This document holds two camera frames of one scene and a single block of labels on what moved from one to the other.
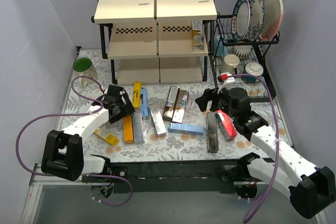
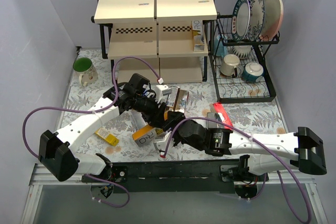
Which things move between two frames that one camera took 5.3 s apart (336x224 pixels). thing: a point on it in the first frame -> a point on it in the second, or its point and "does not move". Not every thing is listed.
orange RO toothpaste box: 128,130 -> 145,136
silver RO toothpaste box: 198,35 does not move
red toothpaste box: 226,124 does not move
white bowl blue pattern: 242,51 does not move
